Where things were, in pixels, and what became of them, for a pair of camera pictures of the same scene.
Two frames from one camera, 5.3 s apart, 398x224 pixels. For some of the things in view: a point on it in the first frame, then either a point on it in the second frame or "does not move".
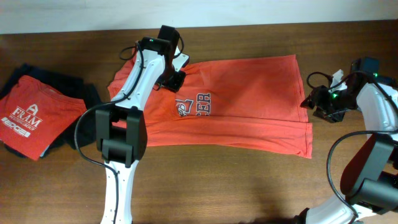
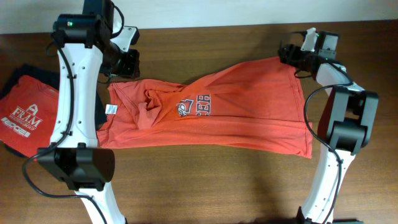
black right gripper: x=316 y=98 to x=291 y=51
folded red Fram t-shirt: x=33 y=117 does not move
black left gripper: x=174 y=84 to x=132 y=70
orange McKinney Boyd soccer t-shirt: x=254 y=104 does not move
